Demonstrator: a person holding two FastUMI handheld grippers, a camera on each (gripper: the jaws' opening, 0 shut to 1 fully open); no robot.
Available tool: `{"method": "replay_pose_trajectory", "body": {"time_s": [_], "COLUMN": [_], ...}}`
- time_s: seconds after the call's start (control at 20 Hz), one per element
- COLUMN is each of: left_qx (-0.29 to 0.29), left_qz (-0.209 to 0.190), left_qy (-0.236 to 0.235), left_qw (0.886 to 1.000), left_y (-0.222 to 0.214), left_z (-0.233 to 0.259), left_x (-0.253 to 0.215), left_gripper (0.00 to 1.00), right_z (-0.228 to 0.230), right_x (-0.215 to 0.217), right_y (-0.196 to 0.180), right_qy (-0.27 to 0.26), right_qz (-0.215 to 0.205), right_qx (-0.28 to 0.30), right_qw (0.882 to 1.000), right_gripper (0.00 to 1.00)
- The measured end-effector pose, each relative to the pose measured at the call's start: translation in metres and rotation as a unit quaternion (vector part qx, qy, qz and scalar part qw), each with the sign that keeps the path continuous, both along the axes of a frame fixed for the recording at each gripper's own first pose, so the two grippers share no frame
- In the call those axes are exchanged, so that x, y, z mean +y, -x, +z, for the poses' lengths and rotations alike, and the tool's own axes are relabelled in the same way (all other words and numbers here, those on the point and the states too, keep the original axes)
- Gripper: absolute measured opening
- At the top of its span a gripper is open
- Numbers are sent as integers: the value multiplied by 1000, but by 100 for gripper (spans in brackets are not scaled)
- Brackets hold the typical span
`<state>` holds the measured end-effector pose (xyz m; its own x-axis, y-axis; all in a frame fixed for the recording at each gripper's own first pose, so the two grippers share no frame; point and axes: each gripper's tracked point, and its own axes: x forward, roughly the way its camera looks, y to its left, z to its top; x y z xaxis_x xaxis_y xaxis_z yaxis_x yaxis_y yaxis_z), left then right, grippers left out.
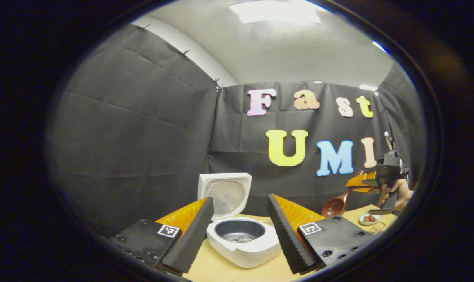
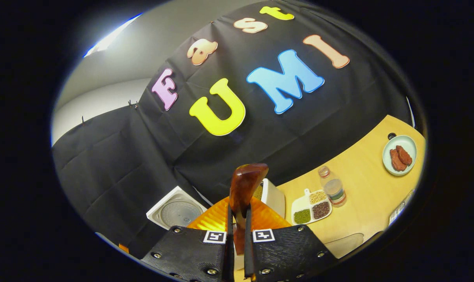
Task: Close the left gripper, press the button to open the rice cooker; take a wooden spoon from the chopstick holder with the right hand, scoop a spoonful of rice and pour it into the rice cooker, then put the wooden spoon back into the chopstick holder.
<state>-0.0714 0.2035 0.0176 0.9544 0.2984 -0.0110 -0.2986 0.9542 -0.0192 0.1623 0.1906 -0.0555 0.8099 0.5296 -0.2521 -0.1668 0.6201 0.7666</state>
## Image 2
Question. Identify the black backdrop cloth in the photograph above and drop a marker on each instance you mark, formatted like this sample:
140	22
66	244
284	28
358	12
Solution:
143	156

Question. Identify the clear plastic bottle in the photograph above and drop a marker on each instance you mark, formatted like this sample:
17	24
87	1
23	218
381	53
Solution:
332	190

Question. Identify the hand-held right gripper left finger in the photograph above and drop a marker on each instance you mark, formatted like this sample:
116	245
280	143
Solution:
182	250

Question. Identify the white toaster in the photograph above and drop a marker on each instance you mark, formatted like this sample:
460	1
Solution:
274	197

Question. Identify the brown toast bread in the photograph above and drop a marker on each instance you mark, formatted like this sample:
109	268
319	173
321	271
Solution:
258	192

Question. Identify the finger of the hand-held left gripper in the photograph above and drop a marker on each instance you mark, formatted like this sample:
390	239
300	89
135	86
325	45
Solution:
123	248

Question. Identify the brown wooden spoon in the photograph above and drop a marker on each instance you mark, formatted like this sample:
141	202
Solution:
244	184

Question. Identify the large ceiling light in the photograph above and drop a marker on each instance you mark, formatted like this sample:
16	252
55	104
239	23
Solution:
111	37

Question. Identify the pale green plate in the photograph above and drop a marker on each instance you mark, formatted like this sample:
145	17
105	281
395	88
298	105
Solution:
411	147

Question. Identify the red meat slice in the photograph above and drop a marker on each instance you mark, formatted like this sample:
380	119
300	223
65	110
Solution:
404	155
397	160

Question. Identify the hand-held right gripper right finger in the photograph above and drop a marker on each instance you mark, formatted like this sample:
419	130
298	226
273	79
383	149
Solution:
291	250

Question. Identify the white divided rice dish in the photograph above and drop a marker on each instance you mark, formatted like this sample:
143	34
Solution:
299	203

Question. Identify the white rice cooker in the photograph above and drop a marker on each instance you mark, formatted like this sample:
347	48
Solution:
174	211

